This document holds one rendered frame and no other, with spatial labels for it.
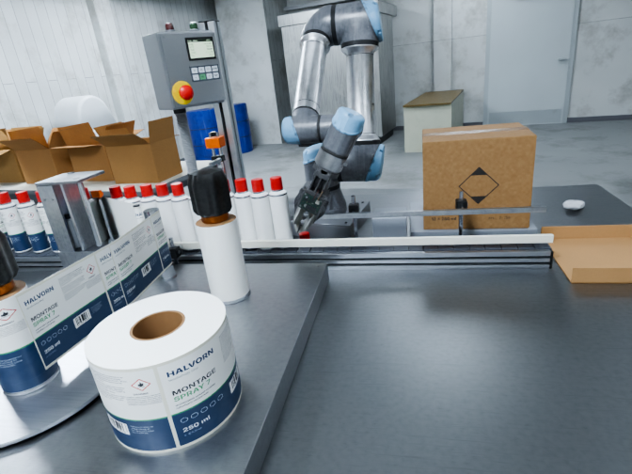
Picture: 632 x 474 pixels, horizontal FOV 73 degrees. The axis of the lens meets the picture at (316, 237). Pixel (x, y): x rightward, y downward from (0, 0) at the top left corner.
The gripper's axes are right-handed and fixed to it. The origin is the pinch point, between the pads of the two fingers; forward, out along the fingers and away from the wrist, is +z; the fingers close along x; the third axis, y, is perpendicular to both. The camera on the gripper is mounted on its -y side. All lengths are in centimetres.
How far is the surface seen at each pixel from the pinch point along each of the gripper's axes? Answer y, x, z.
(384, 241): 4.8, 22.0, -9.6
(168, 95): 1.0, -46.1, -18.2
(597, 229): -12, 74, -34
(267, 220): 2.7, -8.9, 1.1
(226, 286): 32.6, -7.5, 5.3
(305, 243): 4.7, 3.4, 1.2
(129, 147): -127, -124, 63
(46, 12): -406, -418, 83
